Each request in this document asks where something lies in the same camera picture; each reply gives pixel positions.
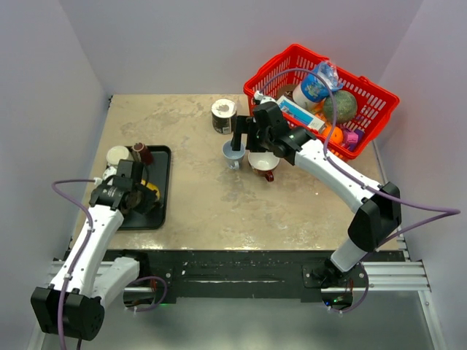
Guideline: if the yellow mug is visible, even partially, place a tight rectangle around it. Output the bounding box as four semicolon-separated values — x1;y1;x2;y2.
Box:
141;179;161;203

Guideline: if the brown floral mug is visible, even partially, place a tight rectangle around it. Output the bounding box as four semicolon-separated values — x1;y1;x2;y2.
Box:
248;152;280;182

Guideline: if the pale blue mug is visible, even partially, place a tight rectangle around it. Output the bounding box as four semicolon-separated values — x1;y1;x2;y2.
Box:
222;141;245;170

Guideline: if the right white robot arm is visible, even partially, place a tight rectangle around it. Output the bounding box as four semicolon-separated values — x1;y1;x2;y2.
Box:
231;101;401;287

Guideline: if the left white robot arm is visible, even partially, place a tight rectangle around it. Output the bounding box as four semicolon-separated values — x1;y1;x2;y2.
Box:
31;160;160;342

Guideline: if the black labelled can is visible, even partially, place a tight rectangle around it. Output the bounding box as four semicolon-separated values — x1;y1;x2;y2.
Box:
211;98;237;135

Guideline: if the blue white box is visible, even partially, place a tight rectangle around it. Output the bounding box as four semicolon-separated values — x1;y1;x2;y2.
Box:
277;96;326;133

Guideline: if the black plastic tray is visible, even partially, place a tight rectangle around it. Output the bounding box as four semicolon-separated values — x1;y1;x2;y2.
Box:
120;145;171;231

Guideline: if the blue white snack bag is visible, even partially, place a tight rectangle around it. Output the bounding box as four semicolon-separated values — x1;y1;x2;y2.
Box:
292;61;343;109

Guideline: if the orange fruit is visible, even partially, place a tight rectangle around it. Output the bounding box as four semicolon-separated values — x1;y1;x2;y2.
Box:
322;125;344;144

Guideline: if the green melon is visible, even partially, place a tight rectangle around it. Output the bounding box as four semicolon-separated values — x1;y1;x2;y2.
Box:
322;90;358;125

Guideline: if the purple toy block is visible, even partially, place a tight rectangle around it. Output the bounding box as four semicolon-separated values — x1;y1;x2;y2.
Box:
342;128;364;152

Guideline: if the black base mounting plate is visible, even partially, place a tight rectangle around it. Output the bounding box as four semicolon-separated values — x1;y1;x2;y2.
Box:
104;249;403;304

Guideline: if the red plastic basket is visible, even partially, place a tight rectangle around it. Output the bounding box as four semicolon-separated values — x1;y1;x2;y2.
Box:
243;44;400;161

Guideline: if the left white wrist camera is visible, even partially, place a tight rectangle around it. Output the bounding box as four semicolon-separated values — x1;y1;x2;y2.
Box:
93;166;117;185

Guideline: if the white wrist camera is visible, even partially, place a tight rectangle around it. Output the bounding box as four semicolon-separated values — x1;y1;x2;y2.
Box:
252;90;277;105
93;166;117;185

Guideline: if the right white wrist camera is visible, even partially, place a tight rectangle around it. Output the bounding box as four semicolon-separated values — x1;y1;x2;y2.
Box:
252;90;277;105

